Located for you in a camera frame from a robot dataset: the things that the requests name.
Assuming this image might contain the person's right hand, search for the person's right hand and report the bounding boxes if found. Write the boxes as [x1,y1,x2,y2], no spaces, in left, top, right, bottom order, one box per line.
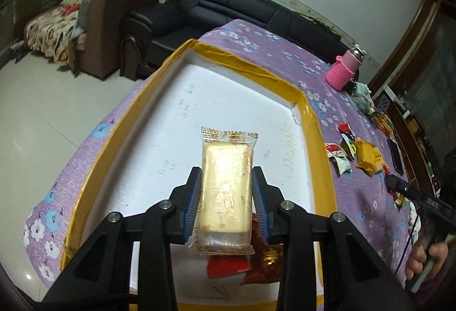
[405,235,450,279]

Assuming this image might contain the clear biscuit packet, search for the clear biscuit packet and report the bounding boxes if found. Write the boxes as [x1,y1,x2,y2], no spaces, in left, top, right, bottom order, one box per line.
[188,126,259,256]

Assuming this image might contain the pink sleeved bottle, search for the pink sleeved bottle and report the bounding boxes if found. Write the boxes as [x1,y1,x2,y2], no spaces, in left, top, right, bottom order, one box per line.
[326,46,367,91]

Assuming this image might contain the stack of yellow orange packets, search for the stack of yellow orange packets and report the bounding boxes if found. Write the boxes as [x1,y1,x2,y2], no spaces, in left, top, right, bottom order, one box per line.
[372,111,395,136]

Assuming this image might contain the red gold patterned snack packet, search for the red gold patterned snack packet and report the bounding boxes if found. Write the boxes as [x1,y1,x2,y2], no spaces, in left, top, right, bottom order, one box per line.
[240,215,286,285]

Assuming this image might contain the dark wooden cabinet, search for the dark wooden cabinet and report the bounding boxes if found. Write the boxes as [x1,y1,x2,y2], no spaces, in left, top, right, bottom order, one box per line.
[369,0,456,212]

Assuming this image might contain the purple floral tablecloth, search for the purple floral tablecloth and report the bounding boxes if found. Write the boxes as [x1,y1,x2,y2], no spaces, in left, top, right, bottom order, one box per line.
[23,19,428,297]

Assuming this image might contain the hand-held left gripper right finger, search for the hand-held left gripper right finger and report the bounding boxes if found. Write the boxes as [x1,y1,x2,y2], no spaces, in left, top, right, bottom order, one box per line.
[251,166,414,311]

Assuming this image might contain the black smartphone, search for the black smartphone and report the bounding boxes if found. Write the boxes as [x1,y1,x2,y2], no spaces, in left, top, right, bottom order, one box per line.
[386,138,405,176]

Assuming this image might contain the plain red snack packet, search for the plain red snack packet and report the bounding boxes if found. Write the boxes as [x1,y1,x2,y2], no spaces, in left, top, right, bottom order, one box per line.
[207,254,250,278]

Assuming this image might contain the white foam tray yellow rim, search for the white foam tray yellow rim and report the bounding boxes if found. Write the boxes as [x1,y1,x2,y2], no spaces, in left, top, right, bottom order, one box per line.
[60,38,338,311]

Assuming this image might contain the brown armchair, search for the brown armchair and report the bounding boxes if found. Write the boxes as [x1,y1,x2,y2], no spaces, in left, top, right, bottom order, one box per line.
[73,0,186,81]

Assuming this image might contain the clear plastic bag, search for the clear plastic bag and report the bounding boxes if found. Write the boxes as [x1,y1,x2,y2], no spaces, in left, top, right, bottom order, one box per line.
[351,81,374,114]

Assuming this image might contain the green snack packet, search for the green snack packet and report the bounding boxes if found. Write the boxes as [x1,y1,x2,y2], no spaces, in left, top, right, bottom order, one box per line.
[340,135,358,160]

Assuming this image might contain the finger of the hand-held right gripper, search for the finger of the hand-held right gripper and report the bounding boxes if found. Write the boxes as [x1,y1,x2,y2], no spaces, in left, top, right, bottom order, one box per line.
[385,175,423,200]

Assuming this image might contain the small red yellow snack packet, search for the small red yellow snack packet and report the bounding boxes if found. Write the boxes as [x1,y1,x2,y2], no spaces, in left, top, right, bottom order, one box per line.
[388,190,407,208]

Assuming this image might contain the dark shoes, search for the dark shoes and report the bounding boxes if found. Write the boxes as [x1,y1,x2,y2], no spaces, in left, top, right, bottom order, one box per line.
[11,42,28,62]

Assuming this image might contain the black cable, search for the black cable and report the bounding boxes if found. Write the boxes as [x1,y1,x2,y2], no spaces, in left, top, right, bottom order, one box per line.
[394,202,423,274]

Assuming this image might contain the floral bed blanket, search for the floral bed blanket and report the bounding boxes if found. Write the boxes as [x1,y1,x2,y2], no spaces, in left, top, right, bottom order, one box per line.
[24,5,89,66]

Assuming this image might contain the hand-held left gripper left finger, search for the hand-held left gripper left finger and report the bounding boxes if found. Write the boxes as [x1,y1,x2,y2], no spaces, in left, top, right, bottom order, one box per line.
[36,166,203,311]

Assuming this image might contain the black leather sofa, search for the black leather sofa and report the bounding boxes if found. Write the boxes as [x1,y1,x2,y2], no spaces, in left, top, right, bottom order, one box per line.
[123,0,357,82]

